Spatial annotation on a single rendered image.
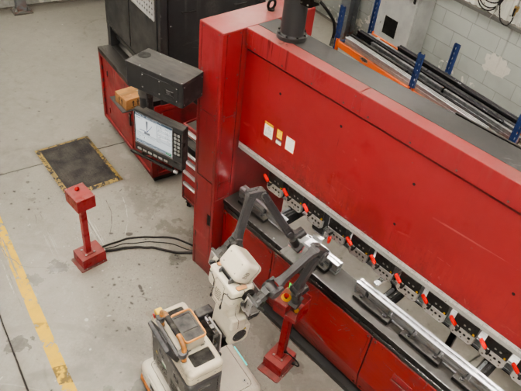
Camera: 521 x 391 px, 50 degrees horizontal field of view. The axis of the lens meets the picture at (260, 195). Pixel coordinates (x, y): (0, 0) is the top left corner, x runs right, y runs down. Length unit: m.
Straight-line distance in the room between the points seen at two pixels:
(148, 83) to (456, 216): 2.19
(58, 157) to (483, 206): 4.62
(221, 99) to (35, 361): 2.40
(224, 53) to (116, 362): 2.44
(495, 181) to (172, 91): 2.12
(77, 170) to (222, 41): 2.98
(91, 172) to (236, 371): 2.90
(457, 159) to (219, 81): 1.67
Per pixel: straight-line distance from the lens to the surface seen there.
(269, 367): 4.53
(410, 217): 3.35
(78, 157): 6.38
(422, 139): 3.06
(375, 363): 4.08
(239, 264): 3.35
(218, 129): 4.01
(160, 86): 3.93
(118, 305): 4.90
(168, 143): 4.10
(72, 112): 7.14
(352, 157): 3.44
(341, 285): 4.02
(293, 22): 3.59
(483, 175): 2.96
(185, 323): 3.64
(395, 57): 5.71
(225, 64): 3.77
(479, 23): 8.00
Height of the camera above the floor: 3.84
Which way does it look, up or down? 41 degrees down
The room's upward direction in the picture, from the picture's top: 8 degrees clockwise
